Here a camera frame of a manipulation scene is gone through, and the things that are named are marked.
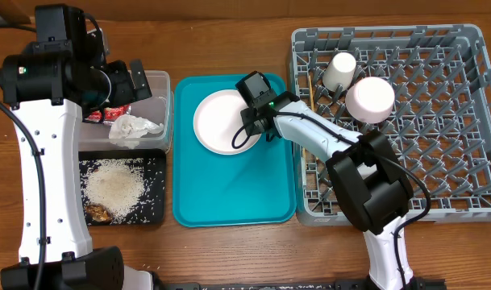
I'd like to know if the red foil snack wrapper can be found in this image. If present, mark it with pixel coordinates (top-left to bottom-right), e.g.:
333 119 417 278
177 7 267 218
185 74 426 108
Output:
84 105 131 123

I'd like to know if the white napkin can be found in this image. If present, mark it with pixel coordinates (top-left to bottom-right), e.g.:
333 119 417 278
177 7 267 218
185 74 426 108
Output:
109 114 164 149

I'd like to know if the large pink plate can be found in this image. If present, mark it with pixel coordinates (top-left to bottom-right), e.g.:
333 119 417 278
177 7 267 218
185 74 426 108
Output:
193 89 261 155

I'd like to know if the white paper cup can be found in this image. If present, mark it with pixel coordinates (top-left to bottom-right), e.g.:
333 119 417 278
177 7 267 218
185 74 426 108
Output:
322 52 356 92

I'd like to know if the white rice pile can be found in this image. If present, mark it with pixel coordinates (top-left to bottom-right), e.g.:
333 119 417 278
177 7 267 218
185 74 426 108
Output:
83 159 144 217

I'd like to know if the small pink bowl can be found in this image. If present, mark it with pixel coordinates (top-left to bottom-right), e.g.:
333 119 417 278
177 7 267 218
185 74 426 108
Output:
345 77 395 124

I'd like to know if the brown food scrap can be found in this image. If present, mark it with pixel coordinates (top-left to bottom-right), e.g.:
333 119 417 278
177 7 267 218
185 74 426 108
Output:
85 204 113 223

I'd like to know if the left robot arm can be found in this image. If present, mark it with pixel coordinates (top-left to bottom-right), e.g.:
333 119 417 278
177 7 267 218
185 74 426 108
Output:
0 4 162 289

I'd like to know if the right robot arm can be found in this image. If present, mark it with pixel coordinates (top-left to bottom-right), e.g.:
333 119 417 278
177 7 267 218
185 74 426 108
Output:
235 71 414 289

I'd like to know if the grey dishwasher rack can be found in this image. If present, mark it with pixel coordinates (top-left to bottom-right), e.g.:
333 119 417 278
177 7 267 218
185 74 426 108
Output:
289 24 491 223

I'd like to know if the clear plastic bin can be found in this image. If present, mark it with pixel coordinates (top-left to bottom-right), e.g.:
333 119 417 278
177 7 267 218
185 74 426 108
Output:
78 70 174 153

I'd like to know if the teal serving tray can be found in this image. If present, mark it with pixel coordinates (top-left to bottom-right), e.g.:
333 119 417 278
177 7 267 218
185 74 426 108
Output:
173 74 296 227

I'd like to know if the black plastic tray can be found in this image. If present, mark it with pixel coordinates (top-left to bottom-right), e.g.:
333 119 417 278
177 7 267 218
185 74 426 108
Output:
79 149 166 226

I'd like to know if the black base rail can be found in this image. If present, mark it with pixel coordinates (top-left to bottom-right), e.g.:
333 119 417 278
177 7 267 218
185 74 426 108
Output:
160 277 447 290

